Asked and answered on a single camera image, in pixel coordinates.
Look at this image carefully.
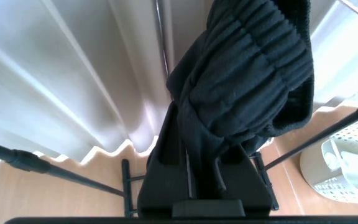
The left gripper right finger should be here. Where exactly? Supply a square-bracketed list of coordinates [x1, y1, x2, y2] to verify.
[214, 144, 273, 215]

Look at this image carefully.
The beige curtain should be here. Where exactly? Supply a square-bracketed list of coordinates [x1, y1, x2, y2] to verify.
[0, 0, 358, 162]

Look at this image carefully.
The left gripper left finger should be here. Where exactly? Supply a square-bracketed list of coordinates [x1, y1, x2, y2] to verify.
[137, 102, 195, 217]

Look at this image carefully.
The white laundry basket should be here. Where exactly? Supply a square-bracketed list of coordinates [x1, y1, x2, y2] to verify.
[299, 116, 358, 205]

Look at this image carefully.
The black clothes rack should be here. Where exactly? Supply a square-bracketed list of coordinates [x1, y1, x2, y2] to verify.
[0, 95, 358, 218]

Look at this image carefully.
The black garment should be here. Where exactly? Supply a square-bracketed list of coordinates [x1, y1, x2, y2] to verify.
[166, 0, 315, 200]

